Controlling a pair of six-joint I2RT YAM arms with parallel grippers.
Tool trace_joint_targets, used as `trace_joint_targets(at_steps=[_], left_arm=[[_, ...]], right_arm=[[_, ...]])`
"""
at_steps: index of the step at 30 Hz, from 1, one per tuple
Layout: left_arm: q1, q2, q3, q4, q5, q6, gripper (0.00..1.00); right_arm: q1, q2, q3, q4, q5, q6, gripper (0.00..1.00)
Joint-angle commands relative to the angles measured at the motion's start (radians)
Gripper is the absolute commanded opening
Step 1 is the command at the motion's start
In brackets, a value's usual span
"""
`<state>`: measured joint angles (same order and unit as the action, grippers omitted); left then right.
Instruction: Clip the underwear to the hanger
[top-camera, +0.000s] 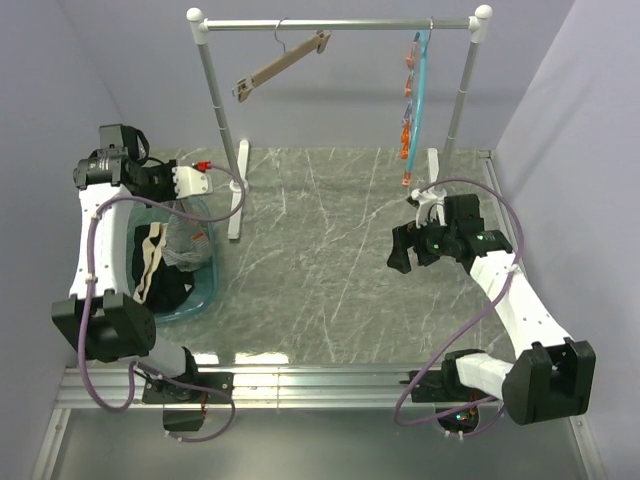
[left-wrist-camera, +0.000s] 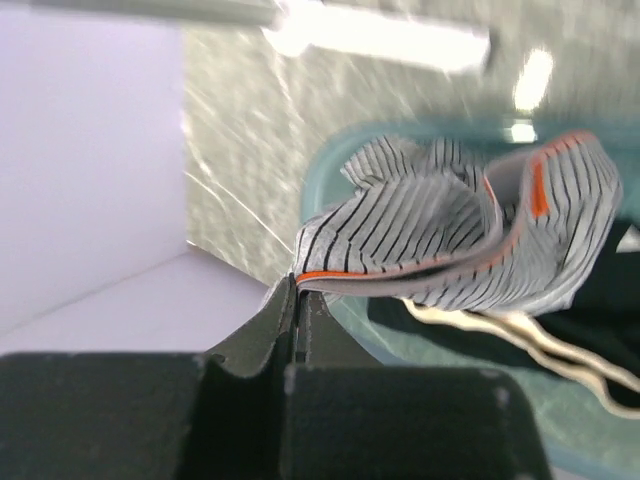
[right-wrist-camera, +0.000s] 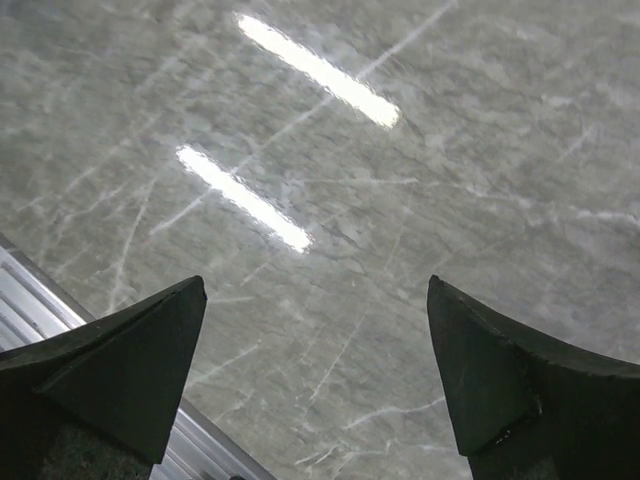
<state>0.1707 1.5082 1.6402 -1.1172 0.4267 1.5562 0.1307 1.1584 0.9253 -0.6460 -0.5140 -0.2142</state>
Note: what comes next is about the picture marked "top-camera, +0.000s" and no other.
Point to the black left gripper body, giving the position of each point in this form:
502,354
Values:
158,182

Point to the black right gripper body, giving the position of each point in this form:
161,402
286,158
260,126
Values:
433,239

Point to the beige clip hanger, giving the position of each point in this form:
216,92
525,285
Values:
315,44

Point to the grey striped boxer underwear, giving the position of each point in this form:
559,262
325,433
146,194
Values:
188,245

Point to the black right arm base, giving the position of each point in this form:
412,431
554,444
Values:
433,388

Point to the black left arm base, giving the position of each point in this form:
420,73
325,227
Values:
185,395

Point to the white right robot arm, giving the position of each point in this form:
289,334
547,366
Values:
552,374

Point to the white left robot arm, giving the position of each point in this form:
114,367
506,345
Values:
100,318

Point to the blue hanger with orange clips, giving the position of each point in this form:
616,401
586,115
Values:
415,92

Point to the cream striped garment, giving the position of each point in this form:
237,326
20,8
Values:
149,241

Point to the black clothes in basket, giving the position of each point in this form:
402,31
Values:
170,289

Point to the teal plastic basket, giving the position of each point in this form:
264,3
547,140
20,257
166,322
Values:
206,278

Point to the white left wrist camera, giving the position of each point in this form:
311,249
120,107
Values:
192,180

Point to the aluminium mounting rail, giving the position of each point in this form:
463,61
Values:
337,386

